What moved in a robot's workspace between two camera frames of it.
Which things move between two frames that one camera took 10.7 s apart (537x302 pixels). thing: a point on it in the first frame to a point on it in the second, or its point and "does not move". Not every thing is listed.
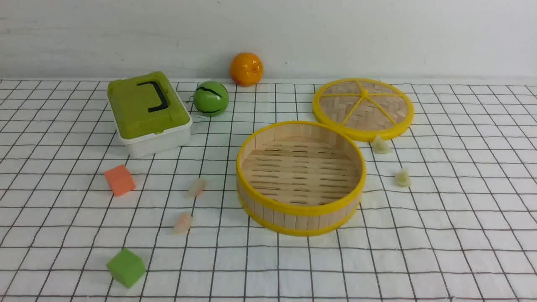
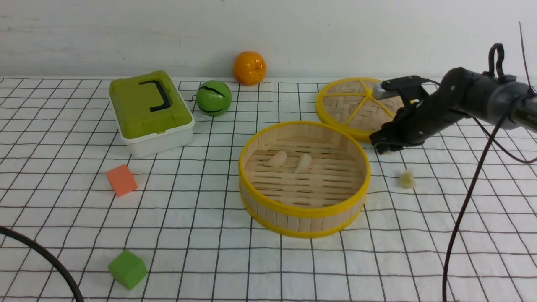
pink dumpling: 198,188 to 278,160
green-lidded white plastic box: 149,114 does not move
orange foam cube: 119,180 does not move
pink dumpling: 183,225 to 304,161
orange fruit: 246,69 does not move
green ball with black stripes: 211,98 does not move
